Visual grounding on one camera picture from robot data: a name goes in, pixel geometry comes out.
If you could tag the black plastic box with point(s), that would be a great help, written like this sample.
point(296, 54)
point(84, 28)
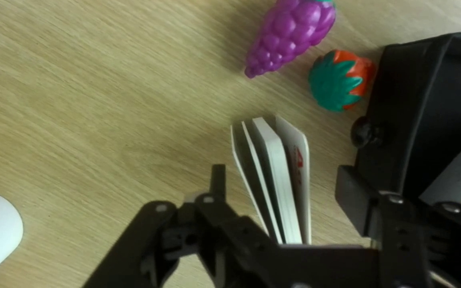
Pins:
point(428, 97)

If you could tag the orange toy fruit green leaves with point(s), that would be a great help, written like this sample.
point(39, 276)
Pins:
point(336, 81)

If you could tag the purple toy grapes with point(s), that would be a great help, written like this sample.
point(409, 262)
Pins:
point(292, 33)

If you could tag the small red abc book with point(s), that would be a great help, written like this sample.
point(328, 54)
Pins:
point(280, 182)

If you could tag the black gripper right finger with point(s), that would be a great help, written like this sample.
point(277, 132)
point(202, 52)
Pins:
point(423, 246)

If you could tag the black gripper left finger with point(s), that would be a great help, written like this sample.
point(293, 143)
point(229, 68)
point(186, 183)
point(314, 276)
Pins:
point(156, 241)

